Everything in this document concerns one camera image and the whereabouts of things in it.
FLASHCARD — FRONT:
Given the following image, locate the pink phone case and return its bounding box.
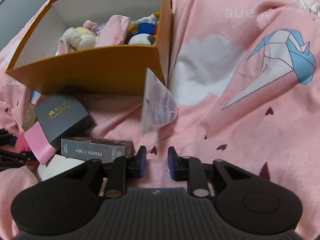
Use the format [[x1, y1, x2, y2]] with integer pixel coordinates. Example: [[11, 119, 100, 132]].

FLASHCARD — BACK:
[[15, 121, 57, 165]]

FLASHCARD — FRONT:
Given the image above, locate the dark grey gift box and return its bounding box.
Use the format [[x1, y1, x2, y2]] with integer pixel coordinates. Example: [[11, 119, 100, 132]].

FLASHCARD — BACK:
[[35, 94, 94, 150]]

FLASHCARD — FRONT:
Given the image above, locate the clear packaged card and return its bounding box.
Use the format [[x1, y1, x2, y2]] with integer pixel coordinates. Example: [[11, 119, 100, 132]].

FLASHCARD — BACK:
[[141, 68, 178, 134]]

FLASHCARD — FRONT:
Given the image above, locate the small gold box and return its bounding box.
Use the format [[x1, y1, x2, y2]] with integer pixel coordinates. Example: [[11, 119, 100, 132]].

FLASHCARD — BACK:
[[22, 103, 37, 131]]

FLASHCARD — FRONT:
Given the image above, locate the photo card box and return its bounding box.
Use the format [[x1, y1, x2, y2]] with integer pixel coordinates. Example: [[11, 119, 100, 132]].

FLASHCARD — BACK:
[[61, 137, 133, 163]]

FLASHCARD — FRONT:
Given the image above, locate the white flat box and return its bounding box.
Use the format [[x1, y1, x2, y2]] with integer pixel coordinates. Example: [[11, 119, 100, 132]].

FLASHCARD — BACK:
[[35, 154, 84, 182]]

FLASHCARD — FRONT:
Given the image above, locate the orange cardboard box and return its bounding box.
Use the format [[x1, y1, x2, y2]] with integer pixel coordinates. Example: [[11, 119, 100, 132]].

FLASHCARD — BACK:
[[6, 0, 172, 95]]

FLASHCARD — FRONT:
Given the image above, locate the cream crochet bunny doll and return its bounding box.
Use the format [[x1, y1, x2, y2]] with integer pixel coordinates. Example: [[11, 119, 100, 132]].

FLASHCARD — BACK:
[[56, 20, 98, 55]]

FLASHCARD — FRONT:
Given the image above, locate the pink fabric pouch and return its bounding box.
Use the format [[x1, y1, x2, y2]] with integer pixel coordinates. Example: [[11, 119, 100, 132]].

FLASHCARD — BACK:
[[95, 15, 130, 48]]

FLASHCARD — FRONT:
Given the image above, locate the duck plush toy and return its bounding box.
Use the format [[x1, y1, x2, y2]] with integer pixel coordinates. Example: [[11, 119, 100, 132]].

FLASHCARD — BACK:
[[127, 11, 161, 46]]

